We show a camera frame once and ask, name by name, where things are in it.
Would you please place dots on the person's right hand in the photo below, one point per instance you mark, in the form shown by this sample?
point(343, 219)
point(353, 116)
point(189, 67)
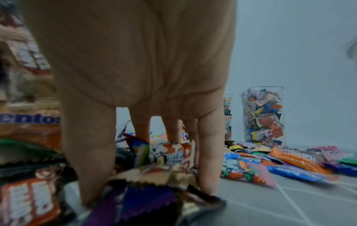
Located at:
point(139, 53)

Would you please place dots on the pile of colourful candies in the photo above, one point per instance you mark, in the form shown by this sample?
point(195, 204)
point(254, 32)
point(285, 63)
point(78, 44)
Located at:
point(290, 161)

